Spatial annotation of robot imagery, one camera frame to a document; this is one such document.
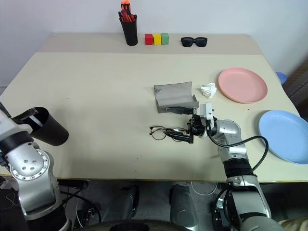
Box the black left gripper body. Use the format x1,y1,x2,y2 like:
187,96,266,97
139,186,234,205
13,119,34,136

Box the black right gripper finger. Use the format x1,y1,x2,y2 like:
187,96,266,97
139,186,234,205
165,105,196,116
163,128,195,145

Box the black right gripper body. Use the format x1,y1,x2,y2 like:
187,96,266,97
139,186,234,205
186,113,209,139

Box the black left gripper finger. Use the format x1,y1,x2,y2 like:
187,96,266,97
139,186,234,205
30,115,45,127
11,108,39,124

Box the black plastic cup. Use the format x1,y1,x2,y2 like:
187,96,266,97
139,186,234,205
24,107,69,147

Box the thin-framed clear eyeglasses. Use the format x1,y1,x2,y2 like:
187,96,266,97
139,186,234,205
149,125,191,141

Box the grey open glasses case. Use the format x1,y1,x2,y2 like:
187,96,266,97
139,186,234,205
153,81,200,114

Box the crumpled white paper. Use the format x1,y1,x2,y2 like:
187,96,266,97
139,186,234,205
200,82,218,99

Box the pink plate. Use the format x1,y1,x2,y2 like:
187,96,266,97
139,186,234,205
218,67,269,105

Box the black sunglasses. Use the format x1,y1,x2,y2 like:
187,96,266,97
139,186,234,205
180,36,208,48

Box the dark rounded grey shape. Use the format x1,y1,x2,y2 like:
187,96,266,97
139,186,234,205
102,184,141,227
169,183,198,229

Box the blue plate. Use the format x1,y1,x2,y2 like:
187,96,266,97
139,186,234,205
258,110,308,165

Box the tall black pen holder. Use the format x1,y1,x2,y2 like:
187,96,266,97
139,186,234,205
121,19,139,47

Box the blue round container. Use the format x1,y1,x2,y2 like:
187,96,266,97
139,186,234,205
275,71,287,85

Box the dark round base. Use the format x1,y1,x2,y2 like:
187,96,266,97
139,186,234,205
80,219,194,231

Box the brown wooden furniture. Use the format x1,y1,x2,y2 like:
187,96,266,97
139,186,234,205
281,61,308,115

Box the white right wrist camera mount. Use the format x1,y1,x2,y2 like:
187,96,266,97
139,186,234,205
198,102,216,128

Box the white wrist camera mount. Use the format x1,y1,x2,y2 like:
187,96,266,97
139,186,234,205
0,111,33,141
198,102,216,128

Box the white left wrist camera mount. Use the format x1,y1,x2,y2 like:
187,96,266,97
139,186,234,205
0,111,33,141

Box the white floor cable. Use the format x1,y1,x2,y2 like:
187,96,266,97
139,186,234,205
191,181,218,196

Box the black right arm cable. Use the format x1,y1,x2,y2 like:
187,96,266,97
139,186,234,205
206,129,270,228

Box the black floor cable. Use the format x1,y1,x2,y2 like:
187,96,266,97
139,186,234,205
57,180,103,226

